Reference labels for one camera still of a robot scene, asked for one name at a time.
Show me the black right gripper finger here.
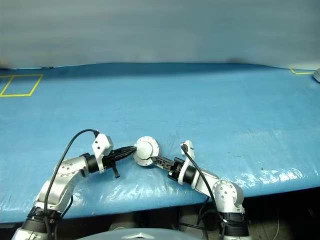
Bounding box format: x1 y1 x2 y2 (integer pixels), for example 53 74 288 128
150 156 175 166
154 161 174 172

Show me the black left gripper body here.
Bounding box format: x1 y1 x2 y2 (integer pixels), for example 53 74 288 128
102 149 121 180

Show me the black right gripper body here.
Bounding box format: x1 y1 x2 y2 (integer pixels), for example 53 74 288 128
166 157 186 182

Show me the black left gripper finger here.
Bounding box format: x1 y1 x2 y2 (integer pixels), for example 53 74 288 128
116 150 136 161
116 145 138 155

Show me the round finned motor lid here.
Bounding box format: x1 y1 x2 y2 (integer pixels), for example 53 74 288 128
133 136 160 167

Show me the blue plastic table cover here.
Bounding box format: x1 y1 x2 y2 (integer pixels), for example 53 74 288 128
0 62 320 224

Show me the silver robot torso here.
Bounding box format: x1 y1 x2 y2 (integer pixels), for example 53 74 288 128
96 226 202 240

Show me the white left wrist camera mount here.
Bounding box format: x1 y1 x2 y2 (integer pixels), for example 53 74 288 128
91 133 115 175

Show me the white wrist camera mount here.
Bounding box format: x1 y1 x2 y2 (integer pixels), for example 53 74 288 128
91 133 115 175
177 139 196 185

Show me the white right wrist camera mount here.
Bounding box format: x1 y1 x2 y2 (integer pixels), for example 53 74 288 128
177 139 196 185

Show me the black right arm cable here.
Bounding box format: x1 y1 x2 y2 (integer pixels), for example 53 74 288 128
180 143 226 240

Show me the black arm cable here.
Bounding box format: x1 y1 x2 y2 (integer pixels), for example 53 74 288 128
180 143 226 240
42 128 101 240

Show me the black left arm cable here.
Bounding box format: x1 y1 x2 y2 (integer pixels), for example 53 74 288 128
42 128 101 240

